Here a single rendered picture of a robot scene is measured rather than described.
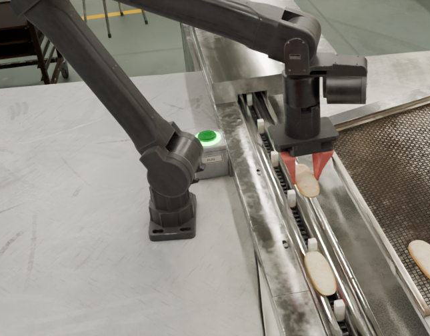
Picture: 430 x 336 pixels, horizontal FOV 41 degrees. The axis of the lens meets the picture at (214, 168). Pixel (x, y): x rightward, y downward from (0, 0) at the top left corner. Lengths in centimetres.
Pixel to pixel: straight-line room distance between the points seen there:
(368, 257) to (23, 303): 58
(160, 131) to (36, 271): 33
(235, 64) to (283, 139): 57
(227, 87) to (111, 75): 49
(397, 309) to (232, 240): 31
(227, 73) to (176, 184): 49
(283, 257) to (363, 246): 16
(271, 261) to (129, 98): 35
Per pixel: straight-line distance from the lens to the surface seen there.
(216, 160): 120
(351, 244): 105
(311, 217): 106
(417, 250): 93
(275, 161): 120
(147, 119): 99
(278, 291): 91
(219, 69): 146
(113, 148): 138
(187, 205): 107
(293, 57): 85
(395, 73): 165
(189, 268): 102
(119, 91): 97
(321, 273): 94
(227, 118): 135
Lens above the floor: 151
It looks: 34 degrees down
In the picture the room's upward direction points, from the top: 6 degrees counter-clockwise
